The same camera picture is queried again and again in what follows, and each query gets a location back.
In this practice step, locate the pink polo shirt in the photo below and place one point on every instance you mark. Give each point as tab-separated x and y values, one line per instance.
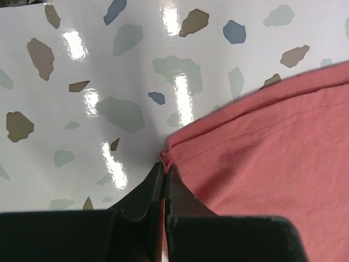
281	151

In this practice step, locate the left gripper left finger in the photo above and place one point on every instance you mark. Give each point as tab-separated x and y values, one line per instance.
137	203

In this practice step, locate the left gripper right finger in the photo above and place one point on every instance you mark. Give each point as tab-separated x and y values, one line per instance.
180	201

